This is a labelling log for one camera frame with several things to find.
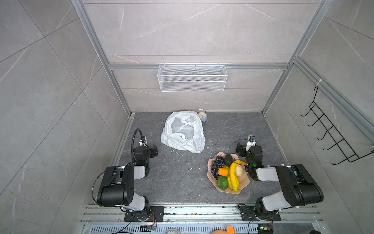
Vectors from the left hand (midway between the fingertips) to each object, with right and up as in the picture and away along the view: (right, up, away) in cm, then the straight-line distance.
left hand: (146, 142), depth 93 cm
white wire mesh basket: (+30, +44, +7) cm, 54 cm away
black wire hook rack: (+95, -1, -35) cm, 101 cm away
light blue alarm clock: (+39, +19, +21) cm, 48 cm away
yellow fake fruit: (+51, -20, -17) cm, 57 cm away
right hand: (+66, +1, 0) cm, 66 cm away
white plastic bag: (+24, +7, +15) cm, 29 cm away
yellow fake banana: (+52, -14, -15) cm, 56 cm away
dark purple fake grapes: (+45, -11, -9) cm, 48 cm away
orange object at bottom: (+48, -37, -27) cm, 66 cm away
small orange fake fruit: (+47, -14, -16) cm, 51 cm away
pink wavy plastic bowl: (+60, -20, -12) cm, 64 cm away
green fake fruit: (+46, -19, -17) cm, 53 cm away
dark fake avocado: (+52, -9, -9) cm, 53 cm away
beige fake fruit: (+57, -14, -12) cm, 60 cm away
